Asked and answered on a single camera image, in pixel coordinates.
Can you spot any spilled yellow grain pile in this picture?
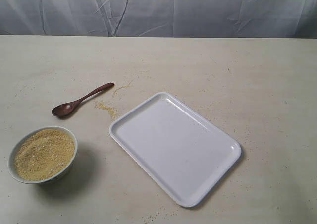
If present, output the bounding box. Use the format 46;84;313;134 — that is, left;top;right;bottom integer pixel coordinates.
94;101;119;120

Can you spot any brown wooden spoon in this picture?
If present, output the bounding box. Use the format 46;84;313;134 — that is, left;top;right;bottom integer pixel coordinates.
52;82;114;118

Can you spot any white rectangular plastic tray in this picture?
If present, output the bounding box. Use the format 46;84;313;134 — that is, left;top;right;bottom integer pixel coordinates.
109;92;242;208

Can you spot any tan granular powder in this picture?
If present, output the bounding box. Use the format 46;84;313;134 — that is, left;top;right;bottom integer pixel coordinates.
13;128;76;181

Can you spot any white bowl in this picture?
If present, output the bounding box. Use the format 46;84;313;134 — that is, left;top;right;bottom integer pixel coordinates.
8;126;78;185

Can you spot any white wrinkled backdrop curtain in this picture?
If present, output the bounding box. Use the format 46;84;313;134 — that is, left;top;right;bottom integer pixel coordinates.
0;0;317;38

